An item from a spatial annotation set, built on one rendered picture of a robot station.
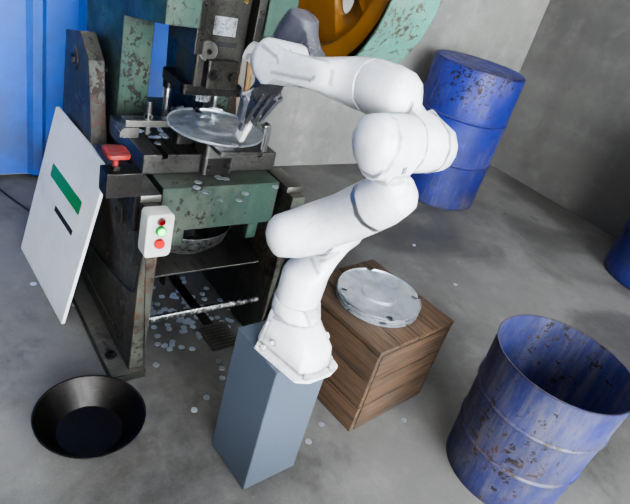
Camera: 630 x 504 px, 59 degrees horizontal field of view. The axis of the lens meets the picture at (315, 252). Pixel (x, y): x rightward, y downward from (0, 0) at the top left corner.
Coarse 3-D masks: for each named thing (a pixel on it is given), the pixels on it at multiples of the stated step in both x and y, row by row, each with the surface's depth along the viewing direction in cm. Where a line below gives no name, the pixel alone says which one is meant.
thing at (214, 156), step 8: (200, 144) 167; (208, 144) 159; (200, 152) 168; (208, 152) 166; (216, 152) 156; (224, 152) 155; (232, 152) 156; (240, 152) 158; (248, 152) 159; (256, 152) 161; (208, 160) 167; (216, 160) 169; (224, 160) 171; (232, 160) 173; (200, 168) 169; (208, 168) 168; (216, 168) 171; (224, 168) 172
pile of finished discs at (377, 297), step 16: (352, 272) 196; (368, 272) 201; (384, 272) 201; (336, 288) 188; (352, 288) 187; (368, 288) 189; (384, 288) 191; (400, 288) 195; (352, 304) 179; (368, 304) 182; (384, 304) 184; (400, 304) 186; (416, 304) 189; (368, 320) 179; (384, 320) 178; (400, 320) 178
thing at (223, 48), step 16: (224, 0) 153; (240, 0) 156; (208, 16) 153; (224, 16) 156; (240, 16) 158; (208, 32) 156; (224, 32) 158; (240, 32) 161; (208, 48) 157; (224, 48) 161; (240, 48) 164; (176, 64) 168; (192, 64) 160; (208, 64) 158; (224, 64) 160; (240, 64) 167; (192, 80) 161; (208, 80) 160; (224, 80) 163
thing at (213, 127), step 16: (176, 112) 171; (192, 112) 175; (208, 112) 178; (224, 112) 181; (176, 128) 160; (192, 128) 163; (208, 128) 165; (224, 128) 168; (224, 144) 159; (240, 144) 162; (256, 144) 165
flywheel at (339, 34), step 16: (304, 0) 186; (320, 0) 179; (336, 0) 174; (368, 0) 162; (384, 0) 153; (320, 16) 180; (336, 16) 174; (352, 16) 168; (368, 16) 158; (320, 32) 181; (336, 32) 175; (352, 32) 164; (368, 32) 159; (336, 48) 171; (352, 48) 165
